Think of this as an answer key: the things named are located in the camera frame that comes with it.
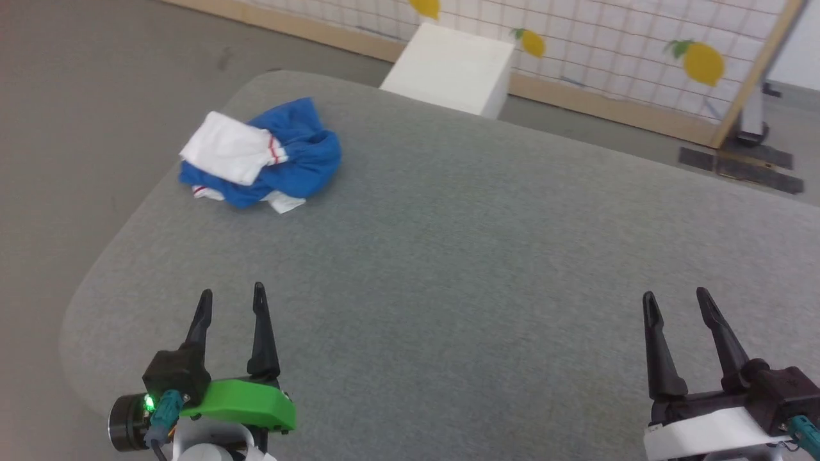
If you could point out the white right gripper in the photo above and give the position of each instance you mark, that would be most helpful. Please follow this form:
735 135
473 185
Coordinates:
705 435

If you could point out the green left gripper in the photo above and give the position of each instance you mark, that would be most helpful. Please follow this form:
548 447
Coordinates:
246 403

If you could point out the blue and white shirt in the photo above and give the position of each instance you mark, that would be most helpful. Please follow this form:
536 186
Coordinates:
301 160

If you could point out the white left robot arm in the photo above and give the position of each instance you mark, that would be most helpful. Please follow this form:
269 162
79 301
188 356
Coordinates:
205 448

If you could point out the black floor strip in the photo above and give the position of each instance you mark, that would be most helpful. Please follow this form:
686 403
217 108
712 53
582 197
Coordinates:
743 169

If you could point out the wood framed grid screen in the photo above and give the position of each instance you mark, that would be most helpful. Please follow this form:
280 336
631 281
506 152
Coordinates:
608 38

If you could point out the white box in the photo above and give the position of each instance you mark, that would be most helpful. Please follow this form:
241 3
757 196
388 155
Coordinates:
451 67

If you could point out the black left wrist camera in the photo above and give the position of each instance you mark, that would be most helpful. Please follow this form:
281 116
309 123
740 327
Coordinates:
176 374

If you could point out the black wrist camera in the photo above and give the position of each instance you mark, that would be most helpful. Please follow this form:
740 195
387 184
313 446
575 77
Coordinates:
781 390
176 374

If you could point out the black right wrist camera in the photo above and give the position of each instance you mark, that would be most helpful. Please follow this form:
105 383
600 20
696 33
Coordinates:
781 390

